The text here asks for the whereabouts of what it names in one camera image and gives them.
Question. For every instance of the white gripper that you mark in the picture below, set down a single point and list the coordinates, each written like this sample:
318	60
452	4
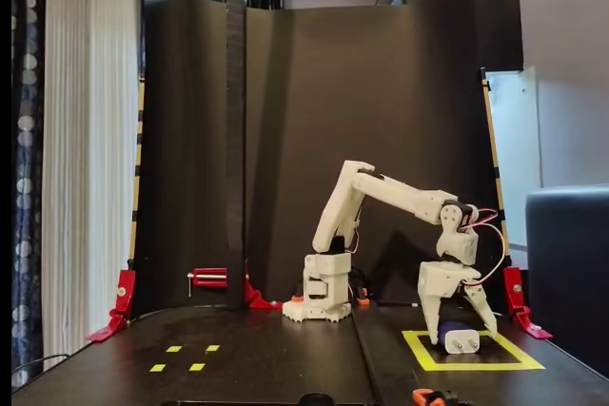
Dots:
439	283

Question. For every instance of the white purple charger block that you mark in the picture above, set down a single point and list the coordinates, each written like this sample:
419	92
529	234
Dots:
461	344

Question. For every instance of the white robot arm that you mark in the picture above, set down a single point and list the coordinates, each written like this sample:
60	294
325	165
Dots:
404	197

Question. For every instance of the yellow tape square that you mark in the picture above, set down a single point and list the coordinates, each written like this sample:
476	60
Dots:
418	349

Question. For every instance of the orange black table clamp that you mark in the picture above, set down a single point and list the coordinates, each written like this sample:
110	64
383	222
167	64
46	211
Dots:
363	300

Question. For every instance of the orange black spring clamp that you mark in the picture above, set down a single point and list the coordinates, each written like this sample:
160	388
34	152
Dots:
421	397

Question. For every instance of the black flat strip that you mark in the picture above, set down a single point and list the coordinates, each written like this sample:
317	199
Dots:
366	358

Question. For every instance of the black armchair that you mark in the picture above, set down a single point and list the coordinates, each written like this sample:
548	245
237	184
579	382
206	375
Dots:
571	258

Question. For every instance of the orange base clamp knob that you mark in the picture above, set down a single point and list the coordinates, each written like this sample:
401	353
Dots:
298	299

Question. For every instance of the wooden stick with black ties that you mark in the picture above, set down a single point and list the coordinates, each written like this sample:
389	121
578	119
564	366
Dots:
492	140
138	159

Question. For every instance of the white cabinet door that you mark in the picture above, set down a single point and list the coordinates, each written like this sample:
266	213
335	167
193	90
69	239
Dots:
514	140

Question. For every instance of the black curved backdrop sheet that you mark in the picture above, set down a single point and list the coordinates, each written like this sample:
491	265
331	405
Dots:
380	116

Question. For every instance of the small yellow tape marker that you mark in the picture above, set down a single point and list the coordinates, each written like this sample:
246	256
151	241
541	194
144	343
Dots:
157	368
212	348
196	367
174	348

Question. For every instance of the red screw clamp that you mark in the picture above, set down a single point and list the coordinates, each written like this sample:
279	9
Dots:
209	278

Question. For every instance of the dark tall cabinet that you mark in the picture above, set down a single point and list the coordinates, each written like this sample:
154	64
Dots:
495	6

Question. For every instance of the white pleated curtain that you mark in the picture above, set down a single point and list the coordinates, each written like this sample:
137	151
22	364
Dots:
85	140

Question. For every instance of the dark blue dotted curtain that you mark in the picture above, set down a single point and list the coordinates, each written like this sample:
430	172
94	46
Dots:
26	187

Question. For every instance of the red angled bracket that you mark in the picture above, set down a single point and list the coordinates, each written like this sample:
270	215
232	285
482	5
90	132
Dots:
124	292
513	282

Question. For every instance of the black rounded mount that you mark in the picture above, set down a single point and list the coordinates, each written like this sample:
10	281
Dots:
316	400

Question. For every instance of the red post foot bracket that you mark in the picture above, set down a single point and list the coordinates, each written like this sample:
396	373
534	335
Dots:
257	301

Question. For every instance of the black vertical post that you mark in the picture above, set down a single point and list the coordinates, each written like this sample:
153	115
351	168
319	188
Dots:
235	140

